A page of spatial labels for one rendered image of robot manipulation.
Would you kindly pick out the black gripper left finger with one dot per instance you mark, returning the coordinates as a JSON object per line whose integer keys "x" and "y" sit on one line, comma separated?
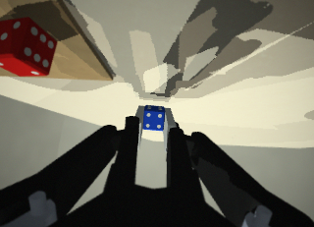
{"x": 50, "y": 194}

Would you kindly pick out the tan square mat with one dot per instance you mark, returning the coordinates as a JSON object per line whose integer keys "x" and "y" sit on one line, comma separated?
{"x": 74, "y": 58}

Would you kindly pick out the red die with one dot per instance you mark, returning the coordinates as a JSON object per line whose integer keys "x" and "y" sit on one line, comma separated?
{"x": 25, "y": 48}

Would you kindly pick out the blue die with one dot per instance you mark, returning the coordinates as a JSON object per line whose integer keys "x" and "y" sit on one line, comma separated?
{"x": 153, "y": 118}

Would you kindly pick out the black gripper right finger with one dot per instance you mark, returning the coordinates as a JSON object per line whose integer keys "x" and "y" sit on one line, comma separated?
{"x": 240, "y": 197}

